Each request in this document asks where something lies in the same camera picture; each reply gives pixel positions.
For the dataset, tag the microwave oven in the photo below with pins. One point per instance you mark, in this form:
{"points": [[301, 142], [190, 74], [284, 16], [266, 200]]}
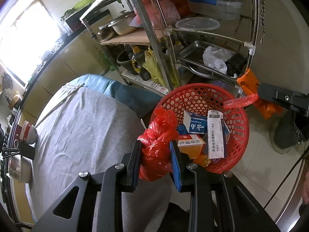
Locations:
{"points": [[74, 23]]}

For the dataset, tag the long thin stick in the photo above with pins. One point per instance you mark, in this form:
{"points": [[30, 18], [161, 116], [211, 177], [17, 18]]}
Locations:
{"points": [[60, 104]]}

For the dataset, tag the clear blue storage boxes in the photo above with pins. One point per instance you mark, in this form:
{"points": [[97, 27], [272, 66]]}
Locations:
{"points": [[214, 4]]}

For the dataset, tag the blue tablecloth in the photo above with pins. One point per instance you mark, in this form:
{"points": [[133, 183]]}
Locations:
{"points": [[108, 87]]}

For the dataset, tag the red plastic basket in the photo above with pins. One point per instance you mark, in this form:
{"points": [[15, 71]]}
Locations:
{"points": [[200, 96]]}

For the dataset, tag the green bottle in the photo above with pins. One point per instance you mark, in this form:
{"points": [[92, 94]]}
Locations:
{"points": [[107, 61]]}

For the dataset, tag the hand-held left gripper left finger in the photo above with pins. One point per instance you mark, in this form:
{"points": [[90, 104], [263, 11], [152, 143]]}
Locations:
{"points": [[134, 166]]}

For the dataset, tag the white plastic bag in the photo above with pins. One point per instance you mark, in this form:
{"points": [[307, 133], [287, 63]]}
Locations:
{"points": [[214, 58]]}

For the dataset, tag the red translucent plastic wrapper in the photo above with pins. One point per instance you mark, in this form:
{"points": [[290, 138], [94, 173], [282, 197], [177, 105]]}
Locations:
{"points": [[239, 101]]}

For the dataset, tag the pink red plastic bag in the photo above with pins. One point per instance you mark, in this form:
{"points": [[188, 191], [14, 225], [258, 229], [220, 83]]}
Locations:
{"points": [[164, 7]]}

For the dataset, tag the grey tablecloth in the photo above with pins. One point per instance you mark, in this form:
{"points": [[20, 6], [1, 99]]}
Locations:
{"points": [[84, 137]]}

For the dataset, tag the yellow red medicine box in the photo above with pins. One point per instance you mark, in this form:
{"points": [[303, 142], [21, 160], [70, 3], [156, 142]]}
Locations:
{"points": [[190, 149]]}

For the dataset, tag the white kettle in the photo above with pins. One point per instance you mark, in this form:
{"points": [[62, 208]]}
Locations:
{"points": [[46, 55]]}

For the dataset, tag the black chopstick holder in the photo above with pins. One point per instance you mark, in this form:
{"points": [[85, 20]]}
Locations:
{"points": [[26, 151]]}

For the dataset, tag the silver blue toothpaste box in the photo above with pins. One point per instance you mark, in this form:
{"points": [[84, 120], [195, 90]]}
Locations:
{"points": [[225, 130]]}

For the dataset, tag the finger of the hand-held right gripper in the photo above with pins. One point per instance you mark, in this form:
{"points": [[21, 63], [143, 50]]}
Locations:
{"points": [[268, 91], [301, 131]]}

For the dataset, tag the small grey wall fan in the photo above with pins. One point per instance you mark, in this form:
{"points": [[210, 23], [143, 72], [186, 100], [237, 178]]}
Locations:
{"points": [[6, 81]]}

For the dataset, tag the black plastic bag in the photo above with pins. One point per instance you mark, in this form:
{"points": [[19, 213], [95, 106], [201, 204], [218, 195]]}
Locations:
{"points": [[236, 64]]}

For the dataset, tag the green plastic basin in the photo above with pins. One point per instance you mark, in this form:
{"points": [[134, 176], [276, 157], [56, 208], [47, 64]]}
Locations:
{"points": [[82, 3]]}

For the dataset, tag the metal basin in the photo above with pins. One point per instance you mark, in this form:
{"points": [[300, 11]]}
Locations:
{"points": [[20, 171]]}

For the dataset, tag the yellow base cabinet unit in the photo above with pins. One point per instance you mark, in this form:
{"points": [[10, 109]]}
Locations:
{"points": [[60, 72]]}

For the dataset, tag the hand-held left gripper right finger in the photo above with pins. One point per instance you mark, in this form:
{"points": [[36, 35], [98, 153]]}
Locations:
{"points": [[176, 166]]}

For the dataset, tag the blue white medicine box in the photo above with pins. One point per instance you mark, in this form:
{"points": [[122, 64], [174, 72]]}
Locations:
{"points": [[195, 125]]}

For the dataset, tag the potted plant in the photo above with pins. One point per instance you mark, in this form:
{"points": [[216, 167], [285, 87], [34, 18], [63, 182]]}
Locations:
{"points": [[67, 14]]}

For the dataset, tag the orange plastic bag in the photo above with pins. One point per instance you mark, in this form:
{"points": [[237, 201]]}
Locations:
{"points": [[248, 82]]}

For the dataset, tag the large steel pot with lid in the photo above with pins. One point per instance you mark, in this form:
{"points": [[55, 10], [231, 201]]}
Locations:
{"points": [[123, 27]]}

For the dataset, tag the tall stainless steel rack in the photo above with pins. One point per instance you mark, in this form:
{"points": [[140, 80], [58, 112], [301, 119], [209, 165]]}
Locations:
{"points": [[248, 44]]}

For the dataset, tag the black bucket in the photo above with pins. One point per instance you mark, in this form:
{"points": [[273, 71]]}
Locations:
{"points": [[124, 62]]}

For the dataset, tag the clear plastic lid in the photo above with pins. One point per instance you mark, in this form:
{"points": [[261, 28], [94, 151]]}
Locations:
{"points": [[196, 24]]}

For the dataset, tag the yellow plastic bag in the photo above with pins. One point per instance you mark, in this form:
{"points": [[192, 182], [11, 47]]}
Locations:
{"points": [[153, 67]]}

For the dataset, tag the small dark steel pot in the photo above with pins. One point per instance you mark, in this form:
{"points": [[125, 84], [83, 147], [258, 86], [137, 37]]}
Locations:
{"points": [[106, 35]]}

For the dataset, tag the yellow plastic wrapper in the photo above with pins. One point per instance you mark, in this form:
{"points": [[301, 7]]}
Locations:
{"points": [[202, 160]]}

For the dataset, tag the cooking oil bottle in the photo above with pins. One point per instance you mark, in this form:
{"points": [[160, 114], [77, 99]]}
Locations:
{"points": [[138, 61]]}

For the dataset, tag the metal tray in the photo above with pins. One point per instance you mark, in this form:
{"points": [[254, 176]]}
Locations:
{"points": [[190, 50]]}

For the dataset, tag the person's right forearm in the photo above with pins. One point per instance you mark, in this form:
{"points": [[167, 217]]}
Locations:
{"points": [[305, 188]]}

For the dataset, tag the newspapers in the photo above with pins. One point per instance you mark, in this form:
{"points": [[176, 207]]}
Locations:
{"points": [[149, 83]]}

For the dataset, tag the metal rack with wooden shelf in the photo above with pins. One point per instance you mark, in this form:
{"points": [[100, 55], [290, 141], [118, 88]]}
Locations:
{"points": [[135, 37]]}

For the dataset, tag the red white bowl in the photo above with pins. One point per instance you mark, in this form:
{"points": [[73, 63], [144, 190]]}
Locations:
{"points": [[27, 127]]}

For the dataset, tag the window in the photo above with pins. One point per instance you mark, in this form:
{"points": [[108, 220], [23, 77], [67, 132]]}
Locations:
{"points": [[21, 33]]}

